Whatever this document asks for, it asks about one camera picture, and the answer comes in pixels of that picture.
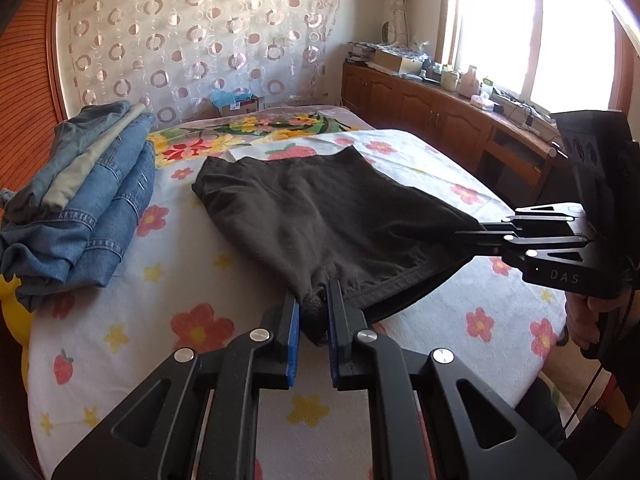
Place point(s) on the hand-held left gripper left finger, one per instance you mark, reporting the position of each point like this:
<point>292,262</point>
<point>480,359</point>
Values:
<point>280,350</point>

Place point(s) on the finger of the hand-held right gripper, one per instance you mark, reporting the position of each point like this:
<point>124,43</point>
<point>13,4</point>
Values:
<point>560,270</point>
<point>550,220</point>

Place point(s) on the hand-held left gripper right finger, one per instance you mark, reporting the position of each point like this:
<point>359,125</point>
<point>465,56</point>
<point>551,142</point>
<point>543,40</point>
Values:
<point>345,350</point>

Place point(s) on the black shorts pants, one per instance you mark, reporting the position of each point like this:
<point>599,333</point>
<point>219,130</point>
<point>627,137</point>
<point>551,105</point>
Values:
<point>325,215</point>

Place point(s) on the grey-green folded pants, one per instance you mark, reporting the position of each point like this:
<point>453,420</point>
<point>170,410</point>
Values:
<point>85,170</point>

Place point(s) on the person's right hand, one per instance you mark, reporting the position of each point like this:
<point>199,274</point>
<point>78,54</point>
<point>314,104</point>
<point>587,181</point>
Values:
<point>582,322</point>

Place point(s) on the white power strip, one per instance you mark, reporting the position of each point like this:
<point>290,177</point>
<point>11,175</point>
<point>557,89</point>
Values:
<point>525,112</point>

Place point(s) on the white flower-print blanket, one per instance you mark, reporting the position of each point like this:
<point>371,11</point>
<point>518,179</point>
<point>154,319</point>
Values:
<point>165,360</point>

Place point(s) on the white tissue box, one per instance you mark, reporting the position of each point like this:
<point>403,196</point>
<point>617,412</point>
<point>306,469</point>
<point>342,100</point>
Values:
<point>484,104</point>

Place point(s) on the pale pink bottle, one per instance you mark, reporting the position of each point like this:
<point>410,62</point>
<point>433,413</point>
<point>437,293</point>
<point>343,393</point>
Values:
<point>469,82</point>

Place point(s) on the wooden cabinet counter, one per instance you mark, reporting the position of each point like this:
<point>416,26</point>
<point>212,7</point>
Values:
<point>425,115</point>

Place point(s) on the wooden-framed window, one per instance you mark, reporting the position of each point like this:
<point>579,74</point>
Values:
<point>525,25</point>

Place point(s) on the person's dark clothing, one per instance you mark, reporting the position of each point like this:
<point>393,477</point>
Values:
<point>590,440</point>

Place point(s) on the white jar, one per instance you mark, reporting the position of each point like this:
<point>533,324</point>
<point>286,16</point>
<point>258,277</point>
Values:
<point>449,80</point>

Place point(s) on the light blue folded jeans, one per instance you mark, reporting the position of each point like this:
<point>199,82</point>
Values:
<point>100,230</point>

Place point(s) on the flat cardboard box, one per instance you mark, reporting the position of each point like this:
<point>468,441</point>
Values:
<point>397,62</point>

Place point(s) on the colourful floral bedsheet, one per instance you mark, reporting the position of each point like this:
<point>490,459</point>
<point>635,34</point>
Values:
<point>250,130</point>

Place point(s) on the stack of papers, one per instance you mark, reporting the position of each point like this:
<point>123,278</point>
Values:
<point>360,52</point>

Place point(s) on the blue plastic bag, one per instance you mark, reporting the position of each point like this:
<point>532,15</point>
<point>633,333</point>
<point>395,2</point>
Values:
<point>227,97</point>

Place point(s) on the beige window curtain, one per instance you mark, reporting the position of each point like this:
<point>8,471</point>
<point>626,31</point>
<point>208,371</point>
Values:
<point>405,0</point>

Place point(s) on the yellow plush toy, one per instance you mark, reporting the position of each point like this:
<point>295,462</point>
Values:
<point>12,310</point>

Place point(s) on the dark blue folded jeans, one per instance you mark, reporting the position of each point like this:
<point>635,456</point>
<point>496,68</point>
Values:
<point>80,130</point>

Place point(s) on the circle-patterned sheer curtain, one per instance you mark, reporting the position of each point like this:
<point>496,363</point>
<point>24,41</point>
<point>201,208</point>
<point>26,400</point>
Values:
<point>200,40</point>

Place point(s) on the wooden slatted wardrobe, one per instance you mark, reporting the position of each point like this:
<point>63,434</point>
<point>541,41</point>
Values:
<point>30,85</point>

